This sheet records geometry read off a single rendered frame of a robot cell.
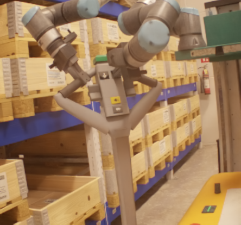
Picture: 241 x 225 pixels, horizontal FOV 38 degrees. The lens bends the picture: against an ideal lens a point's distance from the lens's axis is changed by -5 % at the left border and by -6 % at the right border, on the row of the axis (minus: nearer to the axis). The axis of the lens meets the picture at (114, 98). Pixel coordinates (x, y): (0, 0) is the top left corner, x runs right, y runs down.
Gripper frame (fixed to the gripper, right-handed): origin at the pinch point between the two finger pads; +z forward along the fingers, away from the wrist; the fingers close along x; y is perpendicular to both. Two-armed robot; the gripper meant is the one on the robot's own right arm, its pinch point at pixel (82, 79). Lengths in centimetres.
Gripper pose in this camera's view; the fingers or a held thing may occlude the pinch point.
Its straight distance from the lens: 137.1
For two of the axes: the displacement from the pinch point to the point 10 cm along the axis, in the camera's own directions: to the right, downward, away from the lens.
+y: -7.0, 5.7, -4.3
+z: 6.3, 7.7, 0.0
